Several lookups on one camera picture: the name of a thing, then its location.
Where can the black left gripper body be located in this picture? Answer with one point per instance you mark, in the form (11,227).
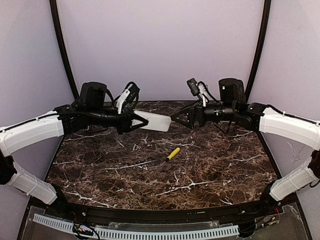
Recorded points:
(124,121)

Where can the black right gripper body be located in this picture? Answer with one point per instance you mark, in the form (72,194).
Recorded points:
(194,116)

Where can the white remote control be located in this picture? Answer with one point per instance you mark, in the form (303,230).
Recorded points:
(156,122)

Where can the yellow handled screwdriver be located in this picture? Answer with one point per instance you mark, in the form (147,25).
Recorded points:
(171,155)

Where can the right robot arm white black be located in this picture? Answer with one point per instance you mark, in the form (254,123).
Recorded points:
(256,117)

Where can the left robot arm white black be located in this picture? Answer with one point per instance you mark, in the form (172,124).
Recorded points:
(95,106)

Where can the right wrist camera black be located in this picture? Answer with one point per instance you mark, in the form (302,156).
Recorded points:
(193,86)

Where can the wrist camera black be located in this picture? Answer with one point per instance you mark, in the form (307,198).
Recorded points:
(131,92)
(193,86)

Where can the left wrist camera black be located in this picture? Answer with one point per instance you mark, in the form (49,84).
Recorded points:
(131,92)

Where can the black table front rail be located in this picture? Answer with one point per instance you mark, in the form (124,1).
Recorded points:
(239,213)

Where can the white slotted cable duct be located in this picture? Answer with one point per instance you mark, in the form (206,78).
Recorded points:
(122,232)

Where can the right black frame post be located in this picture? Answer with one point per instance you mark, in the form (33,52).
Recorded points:
(259,47)

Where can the black frame post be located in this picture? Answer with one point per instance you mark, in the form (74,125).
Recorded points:
(62,47)
(259,47)

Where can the left black frame post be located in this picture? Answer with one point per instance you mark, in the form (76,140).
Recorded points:
(62,47)

